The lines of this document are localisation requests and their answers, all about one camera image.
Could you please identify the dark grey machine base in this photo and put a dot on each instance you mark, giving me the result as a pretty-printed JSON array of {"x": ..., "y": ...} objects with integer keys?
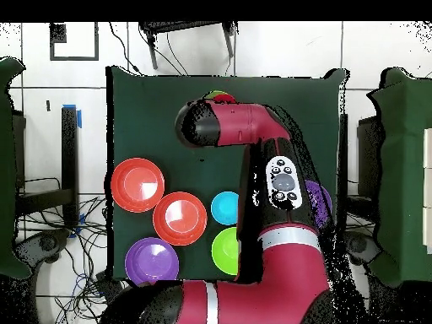
[
  {"x": 47, "y": 243},
  {"x": 366, "y": 248}
]

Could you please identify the large orange plastic bowl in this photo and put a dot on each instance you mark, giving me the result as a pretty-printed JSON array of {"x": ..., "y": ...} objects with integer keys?
[
  {"x": 180, "y": 218},
  {"x": 137, "y": 185}
]

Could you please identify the black power strip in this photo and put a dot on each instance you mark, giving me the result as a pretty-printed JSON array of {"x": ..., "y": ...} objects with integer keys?
[{"x": 108, "y": 283}]

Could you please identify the black square floor frame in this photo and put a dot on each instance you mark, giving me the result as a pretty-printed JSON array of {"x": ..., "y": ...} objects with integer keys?
[{"x": 57, "y": 33}]

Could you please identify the large purple plastic bowl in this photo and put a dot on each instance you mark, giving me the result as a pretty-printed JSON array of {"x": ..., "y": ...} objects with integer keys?
[
  {"x": 320, "y": 202},
  {"x": 152, "y": 261}
]

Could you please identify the white box stack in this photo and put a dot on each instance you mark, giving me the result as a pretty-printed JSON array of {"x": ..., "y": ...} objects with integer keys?
[{"x": 428, "y": 152}]

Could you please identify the small blue plastic bowl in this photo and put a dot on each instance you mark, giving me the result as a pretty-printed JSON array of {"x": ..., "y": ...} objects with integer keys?
[{"x": 224, "y": 208}]

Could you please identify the black metal frame stand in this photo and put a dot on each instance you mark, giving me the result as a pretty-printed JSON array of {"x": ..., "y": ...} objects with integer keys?
[{"x": 182, "y": 26}]

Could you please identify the red plastic cup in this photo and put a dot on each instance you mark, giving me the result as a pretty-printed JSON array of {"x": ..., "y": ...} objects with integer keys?
[{"x": 224, "y": 98}]

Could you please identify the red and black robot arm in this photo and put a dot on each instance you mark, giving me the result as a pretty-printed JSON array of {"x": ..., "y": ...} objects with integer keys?
[{"x": 287, "y": 270}]

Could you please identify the large green plastic bowl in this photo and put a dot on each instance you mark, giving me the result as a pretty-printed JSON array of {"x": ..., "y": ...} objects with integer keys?
[{"x": 224, "y": 251}]

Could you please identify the dark green side table cloth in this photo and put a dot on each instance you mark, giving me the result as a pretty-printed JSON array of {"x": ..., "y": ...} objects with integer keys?
[
  {"x": 6, "y": 168},
  {"x": 405, "y": 168}
]

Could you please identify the small green plastic bowl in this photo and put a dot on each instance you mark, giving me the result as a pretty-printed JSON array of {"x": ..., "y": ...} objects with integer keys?
[{"x": 212, "y": 94}]

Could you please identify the black metal beam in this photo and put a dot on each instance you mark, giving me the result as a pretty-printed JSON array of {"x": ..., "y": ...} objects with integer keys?
[
  {"x": 69, "y": 152},
  {"x": 44, "y": 200}
]

